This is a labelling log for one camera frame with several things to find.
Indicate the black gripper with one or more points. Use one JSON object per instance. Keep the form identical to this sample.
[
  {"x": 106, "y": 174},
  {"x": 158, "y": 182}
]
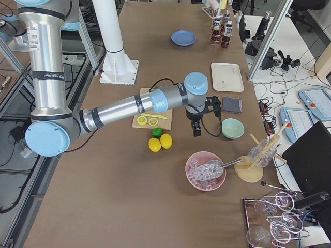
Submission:
[{"x": 193, "y": 117}]

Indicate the blue plate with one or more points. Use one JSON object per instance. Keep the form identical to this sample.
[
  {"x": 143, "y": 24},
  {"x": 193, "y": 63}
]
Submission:
[{"x": 183, "y": 38}]

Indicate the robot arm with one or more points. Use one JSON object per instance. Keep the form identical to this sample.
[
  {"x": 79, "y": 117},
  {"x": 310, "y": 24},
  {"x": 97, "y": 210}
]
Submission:
[{"x": 54, "y": 125}]

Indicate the pink bowl with ice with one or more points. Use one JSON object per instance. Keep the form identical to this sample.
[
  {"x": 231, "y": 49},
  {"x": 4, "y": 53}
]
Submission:
[{"x": 193, "y": 162}]

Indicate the wooden cutting board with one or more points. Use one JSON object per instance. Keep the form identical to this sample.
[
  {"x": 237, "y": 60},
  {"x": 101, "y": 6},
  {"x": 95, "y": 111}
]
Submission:
[{"x": 164, "y": 124}]

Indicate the green bowl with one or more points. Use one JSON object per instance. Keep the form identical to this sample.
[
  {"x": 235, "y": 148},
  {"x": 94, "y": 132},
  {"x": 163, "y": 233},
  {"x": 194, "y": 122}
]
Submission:
[{"x": 232, "y": 128}]

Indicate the metal ice scoop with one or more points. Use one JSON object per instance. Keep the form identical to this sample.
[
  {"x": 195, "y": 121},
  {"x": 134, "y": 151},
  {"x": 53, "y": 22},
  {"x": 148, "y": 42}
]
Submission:
[{"x": 214, "y": 168}]

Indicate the green lime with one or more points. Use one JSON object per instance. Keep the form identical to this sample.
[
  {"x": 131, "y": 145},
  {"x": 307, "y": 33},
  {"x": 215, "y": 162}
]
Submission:
[{"x": 157, "y": 132}]

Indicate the yellow lemon near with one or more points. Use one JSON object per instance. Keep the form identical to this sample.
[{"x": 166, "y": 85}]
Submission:
[{"x": 154, "y": 144}]

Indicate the lemon half right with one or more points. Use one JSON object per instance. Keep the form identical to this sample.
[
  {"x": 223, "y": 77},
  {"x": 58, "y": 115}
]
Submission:
[{"x": 153, "y": 121}]

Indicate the lemon half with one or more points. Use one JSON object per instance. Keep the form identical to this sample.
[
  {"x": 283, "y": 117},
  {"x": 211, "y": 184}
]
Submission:
[
  {"x": 141, "y": 120},
  {"x": 153, "y": 121}
]

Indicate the grey folded cloth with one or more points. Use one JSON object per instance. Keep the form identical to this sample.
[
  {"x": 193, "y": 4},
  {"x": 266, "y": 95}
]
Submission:
[{"x": 233, "y": 105}]

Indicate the yellow plastic knife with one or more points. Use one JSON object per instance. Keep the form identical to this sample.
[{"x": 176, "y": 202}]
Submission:
[{"x": 154, "y": 116}]

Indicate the lemon half left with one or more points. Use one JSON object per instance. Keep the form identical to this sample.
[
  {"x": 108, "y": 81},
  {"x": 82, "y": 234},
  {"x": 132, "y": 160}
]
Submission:
[{"x": 141, "y": 120}]

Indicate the cream rabbit tray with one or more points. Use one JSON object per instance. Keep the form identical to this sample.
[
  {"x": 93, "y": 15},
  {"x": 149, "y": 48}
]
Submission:
[{"x": 226, "y": 77}]

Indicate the wooden cup tree stand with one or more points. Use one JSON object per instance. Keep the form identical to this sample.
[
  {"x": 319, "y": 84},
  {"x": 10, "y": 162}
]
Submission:
[{"x": 249, "y": 172}]

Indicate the clear glass mug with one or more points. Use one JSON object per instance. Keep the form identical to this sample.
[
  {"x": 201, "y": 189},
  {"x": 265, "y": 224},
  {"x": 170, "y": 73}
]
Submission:
[{"x": 262, "y": 153}]

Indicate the dark tea bottle front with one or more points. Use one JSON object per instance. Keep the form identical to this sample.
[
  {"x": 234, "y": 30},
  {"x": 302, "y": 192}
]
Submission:
[{"x": 227, "y": 34}]

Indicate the dark tea bottle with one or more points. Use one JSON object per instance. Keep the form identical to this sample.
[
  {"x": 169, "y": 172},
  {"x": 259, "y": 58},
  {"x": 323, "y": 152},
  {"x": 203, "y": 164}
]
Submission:
[
  {"x": 227, "y": 34},
  {"x": 226, "y": 17},
  {"x": 215, "y": 33}
]

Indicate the dark tea bottle middle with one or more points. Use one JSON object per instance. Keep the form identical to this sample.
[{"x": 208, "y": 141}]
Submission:
[{"x": 215, "y": 33}]

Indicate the teach pendant near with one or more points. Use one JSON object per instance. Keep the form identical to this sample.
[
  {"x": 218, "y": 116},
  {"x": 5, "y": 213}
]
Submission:
[{"x": 299, "y": 121}]

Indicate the teach pendant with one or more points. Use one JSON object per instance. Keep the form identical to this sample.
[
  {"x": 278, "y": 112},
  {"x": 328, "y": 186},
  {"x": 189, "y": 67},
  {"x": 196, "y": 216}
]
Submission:
[
  {"x": 317, "y": 100},
  {"x": 299, "y": 121}
]

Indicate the black monitor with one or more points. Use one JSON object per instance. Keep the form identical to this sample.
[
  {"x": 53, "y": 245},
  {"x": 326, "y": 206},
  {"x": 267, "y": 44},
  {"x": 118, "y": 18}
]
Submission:
[{"x": 308, "y": 159}]

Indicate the wine glass rack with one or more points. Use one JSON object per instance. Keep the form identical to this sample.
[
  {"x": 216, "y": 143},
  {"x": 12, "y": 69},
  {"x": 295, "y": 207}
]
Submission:
[{"x": 272, "y": 221}]

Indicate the black thermos bottle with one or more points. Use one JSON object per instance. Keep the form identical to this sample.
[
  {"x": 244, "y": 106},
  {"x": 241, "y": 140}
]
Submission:
[{"x": 263, "y": 26}]

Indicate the dark tea bottle back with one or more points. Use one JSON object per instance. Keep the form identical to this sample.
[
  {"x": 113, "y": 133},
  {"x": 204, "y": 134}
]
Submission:
[{"x": 226, "y": 17}]

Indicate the teach pendant far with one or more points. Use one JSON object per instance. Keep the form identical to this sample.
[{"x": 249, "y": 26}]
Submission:
[{"x": 317, "y": 100}]

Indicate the pink cup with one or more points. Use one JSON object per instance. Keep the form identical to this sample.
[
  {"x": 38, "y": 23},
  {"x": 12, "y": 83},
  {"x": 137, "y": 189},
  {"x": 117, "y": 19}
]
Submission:
[{"x": 214, "y": 4}]

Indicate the copper wire bottle rack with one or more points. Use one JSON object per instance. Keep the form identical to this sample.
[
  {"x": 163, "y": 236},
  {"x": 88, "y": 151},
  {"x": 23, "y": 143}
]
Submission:
[{"x": 221, "y": 34}]

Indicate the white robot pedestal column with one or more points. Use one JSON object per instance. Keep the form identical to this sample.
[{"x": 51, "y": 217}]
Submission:
[{"x": 117, "y": 66}]

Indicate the aluminium frame post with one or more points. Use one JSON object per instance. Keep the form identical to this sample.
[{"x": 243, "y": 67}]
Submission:
[{"x": 272, "y": 30}]

